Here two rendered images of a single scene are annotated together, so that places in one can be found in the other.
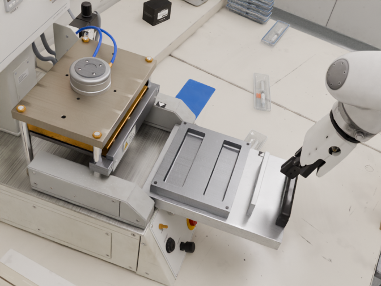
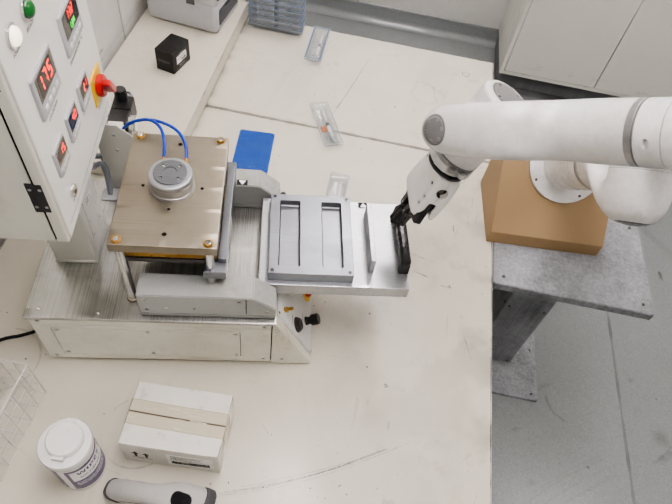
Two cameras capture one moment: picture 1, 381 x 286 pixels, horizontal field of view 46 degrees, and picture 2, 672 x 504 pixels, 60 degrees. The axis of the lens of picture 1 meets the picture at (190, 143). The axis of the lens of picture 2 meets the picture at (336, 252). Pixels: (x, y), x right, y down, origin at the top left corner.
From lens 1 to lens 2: 29 cm
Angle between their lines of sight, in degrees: 15
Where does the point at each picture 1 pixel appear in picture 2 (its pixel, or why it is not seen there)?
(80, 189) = (200, 300)
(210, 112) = (279, 164)
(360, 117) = (459, 160)
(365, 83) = (463, 137)
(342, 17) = not seen: outside the picture
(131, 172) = (237, 264)
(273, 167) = (377, 216)
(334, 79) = (433, 135)
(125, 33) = (145, 93)
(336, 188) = not seen: hidden behind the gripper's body
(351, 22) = not seen: outside the picture
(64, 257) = (190, 372)
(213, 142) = (311, 208)
